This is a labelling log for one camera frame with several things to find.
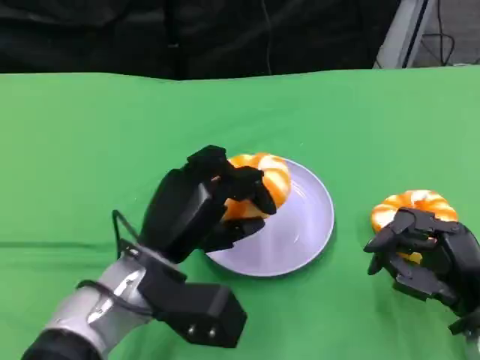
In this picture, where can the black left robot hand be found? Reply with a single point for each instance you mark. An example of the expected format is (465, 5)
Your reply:
(176, 213)

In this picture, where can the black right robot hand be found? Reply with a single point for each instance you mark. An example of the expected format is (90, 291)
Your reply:
(461, 258)

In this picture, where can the orange white toy bread roll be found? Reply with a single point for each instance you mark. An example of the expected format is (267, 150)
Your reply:
(273, 180)
(390, 210)

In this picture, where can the lilac plate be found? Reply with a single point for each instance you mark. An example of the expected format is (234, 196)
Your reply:
(292, 232)

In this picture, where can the green table cloth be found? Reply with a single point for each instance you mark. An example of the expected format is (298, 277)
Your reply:
(240, 112)

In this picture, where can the black backdrop curtain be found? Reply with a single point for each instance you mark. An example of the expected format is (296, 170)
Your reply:
(112, 37)

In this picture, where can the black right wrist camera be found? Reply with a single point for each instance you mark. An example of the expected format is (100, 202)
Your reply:
(467, 324)

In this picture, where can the grey metal frame post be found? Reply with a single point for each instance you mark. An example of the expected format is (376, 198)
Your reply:
(407, 33)

